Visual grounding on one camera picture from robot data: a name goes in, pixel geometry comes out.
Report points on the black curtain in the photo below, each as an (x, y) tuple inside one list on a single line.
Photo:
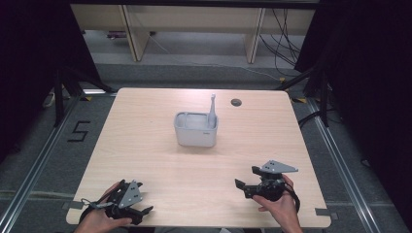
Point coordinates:
[(29, 64), (372, 97)]

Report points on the black metal stand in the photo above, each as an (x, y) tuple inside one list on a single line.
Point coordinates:
[(59, 100), (324, 97)]

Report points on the white toothbrush holder box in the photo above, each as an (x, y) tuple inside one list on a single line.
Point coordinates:
[(194, 136)]

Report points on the grey tape piece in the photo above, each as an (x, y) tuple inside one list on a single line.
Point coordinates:
[(325, 212), (74, 205)]

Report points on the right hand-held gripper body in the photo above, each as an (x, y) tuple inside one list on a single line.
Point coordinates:
[(272, 189)]

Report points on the white electric toothbrush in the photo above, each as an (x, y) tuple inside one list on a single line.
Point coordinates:
[(212, 113)]

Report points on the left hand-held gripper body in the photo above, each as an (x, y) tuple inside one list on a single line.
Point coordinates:
[(129, 195)]

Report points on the person's right hand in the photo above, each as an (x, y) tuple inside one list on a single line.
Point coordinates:
[(285, 210)]

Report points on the person's left hand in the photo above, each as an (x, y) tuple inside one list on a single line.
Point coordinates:
[(96, 220)]

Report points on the metal floor rail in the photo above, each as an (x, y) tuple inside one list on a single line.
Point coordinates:
[(343, 168), (39, 161)]

